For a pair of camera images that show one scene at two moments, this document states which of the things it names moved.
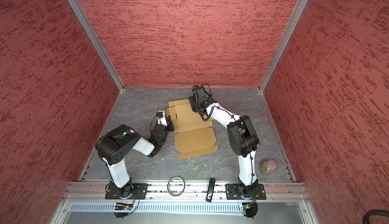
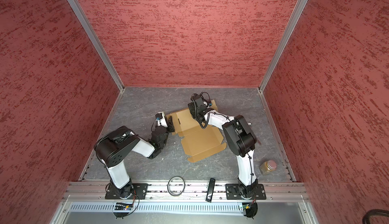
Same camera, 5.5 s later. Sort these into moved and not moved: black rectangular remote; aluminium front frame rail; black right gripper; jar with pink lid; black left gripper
Moved: black right gripper
Not moved: black rectangular remote; black left gripper; jar with pink lid; aluminium front frame rail
